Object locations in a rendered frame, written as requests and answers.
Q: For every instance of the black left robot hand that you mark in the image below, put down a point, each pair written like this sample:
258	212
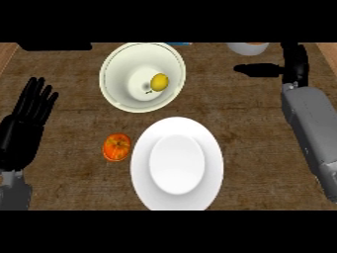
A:
18	138

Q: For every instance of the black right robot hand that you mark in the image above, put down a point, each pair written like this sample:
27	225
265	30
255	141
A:
295	67

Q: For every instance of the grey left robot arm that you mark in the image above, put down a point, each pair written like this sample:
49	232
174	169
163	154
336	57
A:
11	194

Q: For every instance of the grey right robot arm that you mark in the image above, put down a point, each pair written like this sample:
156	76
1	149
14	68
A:
317	131

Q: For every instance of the yellow lemon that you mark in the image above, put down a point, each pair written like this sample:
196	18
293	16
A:
160	82

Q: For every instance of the cream plate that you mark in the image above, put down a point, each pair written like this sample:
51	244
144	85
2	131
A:
137	66

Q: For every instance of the white bowl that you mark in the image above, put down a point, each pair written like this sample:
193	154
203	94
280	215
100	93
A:
177	164

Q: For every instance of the orange object in cup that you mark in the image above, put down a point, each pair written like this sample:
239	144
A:
256	43

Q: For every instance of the pale grey cup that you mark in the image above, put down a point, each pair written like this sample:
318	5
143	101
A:
246	48

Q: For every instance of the orange round fruit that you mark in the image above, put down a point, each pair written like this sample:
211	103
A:
116	147

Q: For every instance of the blue object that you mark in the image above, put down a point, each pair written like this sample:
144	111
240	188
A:
179	43

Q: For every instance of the black flat appliance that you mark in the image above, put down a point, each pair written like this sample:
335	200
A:
54	46

